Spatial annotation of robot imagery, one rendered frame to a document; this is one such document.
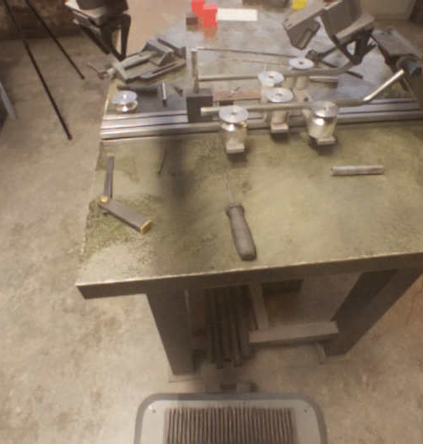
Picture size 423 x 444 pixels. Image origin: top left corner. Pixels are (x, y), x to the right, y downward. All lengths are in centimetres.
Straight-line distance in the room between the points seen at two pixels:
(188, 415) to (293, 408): 29
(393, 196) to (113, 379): 111
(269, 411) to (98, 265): 70
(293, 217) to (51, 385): 114
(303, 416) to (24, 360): 102
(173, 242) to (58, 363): 102
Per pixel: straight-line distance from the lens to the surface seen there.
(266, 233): 52
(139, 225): 52
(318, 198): 59
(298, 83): 78
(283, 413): 106
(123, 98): 76
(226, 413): 104
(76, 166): 212
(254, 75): 73
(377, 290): 96
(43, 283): 165
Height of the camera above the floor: 129
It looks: 51 degrees down
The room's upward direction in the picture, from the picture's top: straight up
